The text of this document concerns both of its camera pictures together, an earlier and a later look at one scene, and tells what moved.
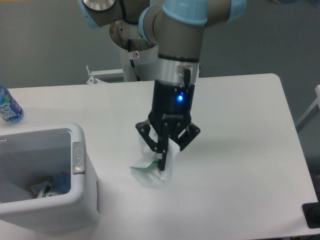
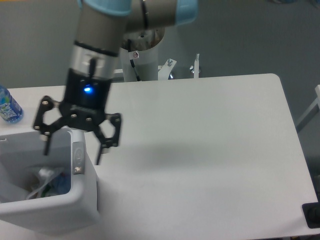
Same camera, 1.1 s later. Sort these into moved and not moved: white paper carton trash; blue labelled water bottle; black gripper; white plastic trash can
Moved: white paper carton trash; black gripper
Not moved: white plastic trash can; blue labelled water bottle
